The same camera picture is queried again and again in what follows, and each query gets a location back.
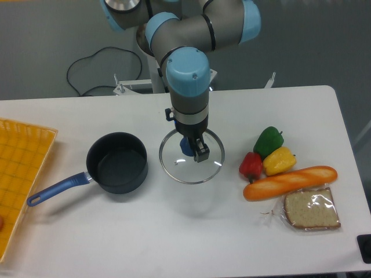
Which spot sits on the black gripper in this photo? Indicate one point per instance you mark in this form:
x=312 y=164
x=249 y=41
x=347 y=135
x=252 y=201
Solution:
x=195 y=133

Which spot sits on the glass lid blue knob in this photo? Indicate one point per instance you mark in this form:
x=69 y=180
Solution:
x=180 y=164

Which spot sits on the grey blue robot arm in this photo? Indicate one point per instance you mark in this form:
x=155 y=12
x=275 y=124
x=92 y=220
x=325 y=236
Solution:
x=180 y=45

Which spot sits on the red bell pepper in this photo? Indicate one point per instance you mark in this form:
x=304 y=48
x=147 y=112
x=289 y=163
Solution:
x=251 y=166

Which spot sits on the green bell pepper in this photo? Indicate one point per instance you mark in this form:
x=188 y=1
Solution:
x=269 y=140

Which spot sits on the yellow bell pepper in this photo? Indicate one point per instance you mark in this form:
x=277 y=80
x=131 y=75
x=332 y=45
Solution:
x=279 y=161

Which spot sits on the orange baguette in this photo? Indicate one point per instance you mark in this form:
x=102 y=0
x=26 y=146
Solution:
x=274 y=186

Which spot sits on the bagged bread slice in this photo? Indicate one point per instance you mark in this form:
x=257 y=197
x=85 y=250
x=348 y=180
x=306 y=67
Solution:
x=305 y=210

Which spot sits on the yellow plastic basket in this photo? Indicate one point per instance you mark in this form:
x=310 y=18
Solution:
x=24 y=149

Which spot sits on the black device at table edge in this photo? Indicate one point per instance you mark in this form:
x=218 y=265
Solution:
x=364 y=244

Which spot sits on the dark saucepan blue handle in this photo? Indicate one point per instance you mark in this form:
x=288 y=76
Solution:
x=116 y=161

